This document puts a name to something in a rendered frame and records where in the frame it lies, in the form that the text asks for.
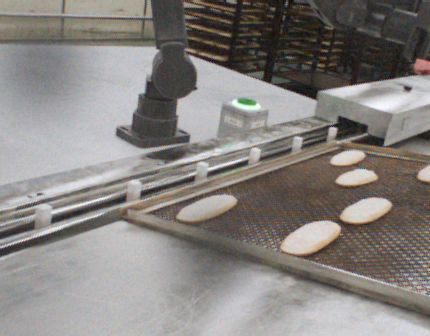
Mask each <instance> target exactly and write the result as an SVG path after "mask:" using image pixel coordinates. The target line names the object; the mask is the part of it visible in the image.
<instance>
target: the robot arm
mask: <svg viewBox="0 0 430 336"><path fill-rule="evenodd" d="M150 1H151V9H152V17H153V25H154V41H155V47H156V50H159V51H158V53H156V54H155V56H154V59H153V61H152V71H151V74H150V75H149V74H147V76H146V83H145V90H144V91H145V92H143V93H140V94H139V98H138V105H137V108H136V110H134V112H133V114H132V125H117V128H116V136H119V137H120V138H121V139H123V140H126V141H128V143H130V144H133V145H135V146H136V147H137V148H143V149H145V148H157V147H162V146H168V145H173V144H185V143H189V142H190V137H191V133H188V132H186V131H185V130H183V129H180V128H178V127H177V122H178V117H179V115H178V114H176V113H177V101H178V100H177V99H182V98H184V97H186V96H187V95H189V94H190V93H191V92H192V91H196V90H197V89H198V88H197V87H196V82H197V71H196V67H195V65H194V64H193V62H192V60H191V58H190V57H189V55H188V54H187V53H186V52H185V51H184V48H187V47H188V38H187V31H186V24H185V15H184V0H150ZM307 1H308V3H309V4H310V5H311V7H312V10H313V11H315V12H316V15H318V16H319V18H320V19H321V20H322V21H323V23H326V24H327V25H329V26H332V27H334V28H335V29H337V30H350V29H351V28H352V27H357V30H358V32H359V33H362V34H368V35H371V36H373V37H380V38H382V39H385V40H388V41H394V42H396V43H400V44H405V45H406V47H405V49H404V52H403V56H405V57H406V58H407V60H410V61H412V62H415V64H414V67H413V69H412V71H414V72H415V73H416V74H417V75H430V62H428V61H425V60H426V58H427V54H428V52H429V49H430V35H427V34H428V32H429V31H430V0H429V1H427V0H423V1H422V4H421V5H420V10H419V13H418V14H416V13H409V12H406V11H403V10H400V9H393V8H390V7H387V6H381V5H377V4H374V3H372V1H373V0H307Z"/></svg>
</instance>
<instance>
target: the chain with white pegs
mask: <svg viewBox="0 0 430 336"><path fill-rule="evenodd" d="M364 128H365V124H363V123H360V122H359V123H358V126H357V129H356V133H357V132H360V131H362V130H365V129H364ZM336 134H337V129H336V128H333V127H331V128H330V129H329V133H328V137H327V140H326V141H328V140H333V139H336V138H335V137H336ZM302 141H303V138H301V137H294V140H293V144H292V152H294V151H296V150H300V149H302V148H301V145H302ZM326 141H324V142H326ZM260 152H261V150H260V149H258V148H251V153H250V157H249V162H248V165H249V164H252V163H257V162H259V156H260ZM207 169H208V164H207V163H203V162H201V163H197V167H196V178H195V181H197V180H200V179H202V178H207ZM140 189H141V182H138V181H136V180H132V181H129V182H128V192H127V198H126V201H128V200H134V199H136V198H139V197H140ZM126 201H124V202H126ZM51 210H52V208H51V206H49V205H47V204H43V205H37V206H36V212H35V228H34V229H36V228H39V227H44V226H47V225H49V224H51Z"/></svg>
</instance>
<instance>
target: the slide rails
mask: <svg viewBox="0 0 430 336"><path fill-rule="evenodd" d="M358 123H359V122H357V123H355V124H352V125H346V126H343V127H340V128H337V134H336V135H339V134H341V133H347V132H350V131H352V130H355V129H357V126H358ZM328 133H329V131H326V132H322V133H317V134H314V135H311V136H308V137H303V141H302V145H303V144H309V143H311V142H315V141H317V140H322V139H326V138H327V137H328ZM292 144H293V140H291V141H288V142H285V143H282V144H277V145H274V146H270V147H268V148H262V149H260V150H261V152H260V156H259V158H260V157H263V156H266V155H271V154H274V153H277V152H282V151H285V150H288V149H290V148H292ZM250 153H251V152H248V153H244V154H242V155H236V156H233V157H230V158H227V159H222V160H218V161H215V162H213V163H207V164H208V169H207V173H209V172H212V171H214V170H220V169H222V168H225V167H231V166H233V165H236V164H239V163H244V162H247V161H249V157H250ZM254 164H256V163H252V164H249V165H247V166H244V167H248V166H251V165H254ZM244 167H239V168H237V169H233V170H238V169H240V168H244ZM233 170H229V171H225V172H223V173H221V174H225V173H228V172H230V171H233ZM218 175H220V174H215V175H213V176H210V177H207V178H212V177H215V176H218ZM193 177H196V167H192V168H189V169H187V170H181V171H178V172H175V173H172V174H166V175H163V176H161V177H158V178H152V179H149V180H146V181H143V182H141V189H140V193H141V192H144V191H147V190H150V189H155V188H158V187H160V186H163V185H169V184H171V183H174V182H179V181H182V180H185V179H188V178H193ZM207 178H202V179H200V180H197V181H194V182H200V181H202V180H204V179H207ZM194 182H189V183H186V184H184V185H189V184H192V183H194ZM184 185H178V186H176V187H173V188H170V189H166V190H162V191H160V192H158V193H163V192H166V191H168V190H171V189H176V188H178V187H181V186H184ZM127 192H128V185H126V186H123V187H120V188H117V189H111V190H109V191H106V192H102V193H97V194H94V195H91V196H88V197H82V198H79V199H76V200H73V201H67V202H64V203H62V204H55V205H53V206H51V208H52V210H51V218H55V217H57V216H63V215H65V214H68V213H71V212H76V211H79V210H82V209H84V208H90V207H93V206H95V205H98V204H103V203H106V202H109V201H112V200H117V199H120V198H122V197H127ZM158 193H152V194H150V195H147V196H144V197H139V198H136V199H134V200H140V199H142V198H145V197H150V196H152V195H155V194H158ZM134 200H128V201H126V202H123V203H121V204H126V203H129V202H132V201H134ZM121 204H115V205H113V206H110V207H107V208H102V209H99V210H97V211H94V212H89V213H86V214H83V215H81V216H76V217H73V218H71V219H68V220H63V221H60V222H57V223H55V224H49V225H47V226H44V227H39V228H36V229H33V230H31V231H25V232H23V233H20V234H17V235H12V236H9V237H7V238H4V239H0V241H3V240H6V239H11V238H14V237H16V236H19V235H24V234H27V233H30V232H32V231H37V230H40V229H43V228H45V227H51V226H53V225H56V224H59V223H63V222H67V221H69V220H75V219H77V218H79V217H82V216H87V215H90V214H93V213H95V212H101V211H103V210H105V209H108V208H113V207H116V206H119V205H121ZM35 212H36V210H35V211H32V212H27V213H23V214H20V215H18V216H11V217H9V218H6V219H3V220H0V233H2V232H7V231H11V230H13V229H16V228H21V227H24V226H27V225H30V224H35Z"/></svg>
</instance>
